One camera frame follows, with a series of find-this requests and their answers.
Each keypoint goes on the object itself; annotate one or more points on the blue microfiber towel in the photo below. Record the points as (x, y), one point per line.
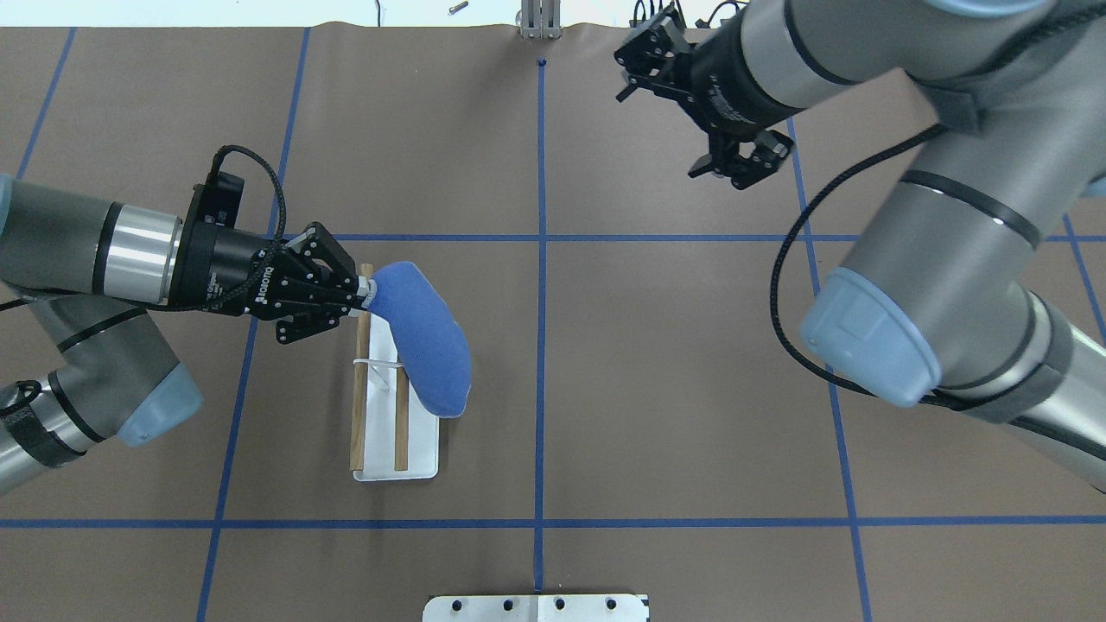
(428, 339)

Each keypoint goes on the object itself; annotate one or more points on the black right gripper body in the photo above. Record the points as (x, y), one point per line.
(730, 76)

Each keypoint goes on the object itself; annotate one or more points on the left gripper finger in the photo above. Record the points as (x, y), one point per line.
(299, 320)
(316, 257)

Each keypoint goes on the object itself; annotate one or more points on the metal clamp at table edge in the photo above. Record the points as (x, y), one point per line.
(540, 20)

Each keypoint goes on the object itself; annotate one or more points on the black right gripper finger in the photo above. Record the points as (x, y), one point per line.
(656, 57)

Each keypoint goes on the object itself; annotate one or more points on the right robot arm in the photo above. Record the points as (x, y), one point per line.
(927, 308)

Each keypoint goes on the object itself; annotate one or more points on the right wooden rack bar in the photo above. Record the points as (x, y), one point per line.
(401, 459)

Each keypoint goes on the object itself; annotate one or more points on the wooden rack bar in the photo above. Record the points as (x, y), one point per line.
(358, 410)
(401, 459)

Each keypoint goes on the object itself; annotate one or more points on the left wooden rack bar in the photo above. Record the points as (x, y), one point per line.
(358, 410)

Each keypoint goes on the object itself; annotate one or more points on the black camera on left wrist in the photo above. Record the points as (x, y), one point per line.
(217, 202)

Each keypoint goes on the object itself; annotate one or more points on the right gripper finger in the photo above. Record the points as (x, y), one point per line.
(744, 162)

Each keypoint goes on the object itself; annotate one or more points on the blue tape line crosswise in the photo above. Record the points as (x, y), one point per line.
(560, 238)

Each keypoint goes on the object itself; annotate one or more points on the white rack base plate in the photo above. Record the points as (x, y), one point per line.
(380, 420)

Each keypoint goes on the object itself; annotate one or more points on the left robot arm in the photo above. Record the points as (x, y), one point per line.
(90, 269)

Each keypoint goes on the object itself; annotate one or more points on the white metal plate with holes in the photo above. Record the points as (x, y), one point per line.
(539, 607)

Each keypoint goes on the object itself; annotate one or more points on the white rack bracket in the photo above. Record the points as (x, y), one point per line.
(369, 373)

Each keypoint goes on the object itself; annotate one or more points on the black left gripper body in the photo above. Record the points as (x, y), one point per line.
(223, 263)

